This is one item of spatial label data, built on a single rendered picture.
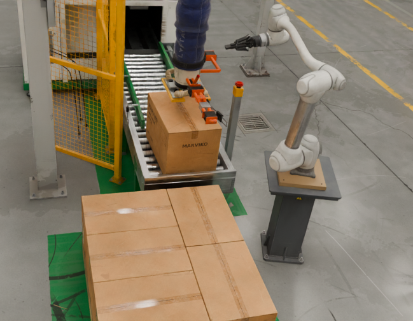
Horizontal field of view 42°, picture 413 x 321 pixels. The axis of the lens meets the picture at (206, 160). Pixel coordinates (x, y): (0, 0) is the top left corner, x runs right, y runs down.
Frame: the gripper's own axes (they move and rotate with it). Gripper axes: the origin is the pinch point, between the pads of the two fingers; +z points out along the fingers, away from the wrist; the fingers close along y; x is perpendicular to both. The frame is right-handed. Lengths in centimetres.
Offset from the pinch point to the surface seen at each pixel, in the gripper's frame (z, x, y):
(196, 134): 31, -22, 54
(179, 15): 28.9, 21.2, -16.0
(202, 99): 26.0, -20.6, 22.0
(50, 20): 111, 57, -5
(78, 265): 132, -61, 122
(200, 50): 17.5, 11.3, 8.1
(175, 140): 46, -23, 55
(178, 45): 31.0, 17.8, 5.6
